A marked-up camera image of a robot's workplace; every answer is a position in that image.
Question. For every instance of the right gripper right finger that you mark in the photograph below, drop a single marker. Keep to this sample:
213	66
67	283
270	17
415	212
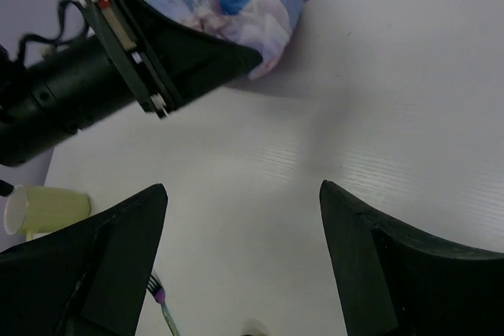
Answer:
395	279

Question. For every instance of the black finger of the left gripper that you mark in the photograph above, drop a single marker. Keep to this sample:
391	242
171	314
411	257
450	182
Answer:
187	64

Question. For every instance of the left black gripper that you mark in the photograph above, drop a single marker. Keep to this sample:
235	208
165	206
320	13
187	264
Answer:
57	87

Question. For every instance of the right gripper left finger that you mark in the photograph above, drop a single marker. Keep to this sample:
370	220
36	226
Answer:
89	278

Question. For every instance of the iridescent fork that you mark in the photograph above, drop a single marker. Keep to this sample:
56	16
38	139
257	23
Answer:
158	293

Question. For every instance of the pale yellow mug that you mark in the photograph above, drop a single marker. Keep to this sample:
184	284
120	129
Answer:
32	210

